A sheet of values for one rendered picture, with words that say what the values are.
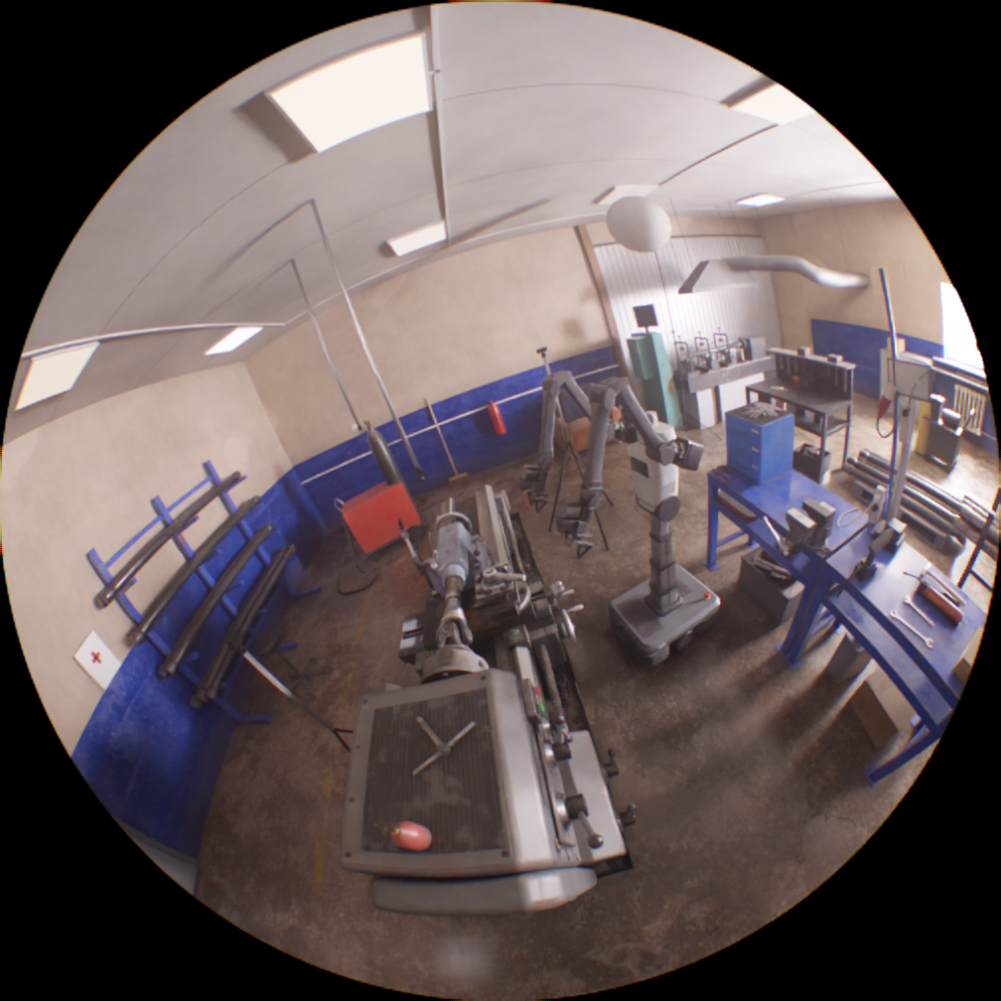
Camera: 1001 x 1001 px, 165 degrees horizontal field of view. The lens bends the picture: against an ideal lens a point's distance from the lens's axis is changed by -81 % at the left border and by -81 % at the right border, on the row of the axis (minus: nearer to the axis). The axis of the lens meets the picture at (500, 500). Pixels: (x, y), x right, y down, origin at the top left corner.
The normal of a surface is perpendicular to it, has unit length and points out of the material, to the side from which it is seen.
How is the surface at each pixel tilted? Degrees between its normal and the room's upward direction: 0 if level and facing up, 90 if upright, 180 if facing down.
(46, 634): 90
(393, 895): 0
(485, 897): 0
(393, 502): 90
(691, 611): 0
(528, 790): 45
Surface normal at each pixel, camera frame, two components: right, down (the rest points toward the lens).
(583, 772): 0.23, -0.88
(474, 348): 0.11, 0.44
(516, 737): 0.44, -0.83
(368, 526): 0.43, 0.30
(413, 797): -0.32, -0.83
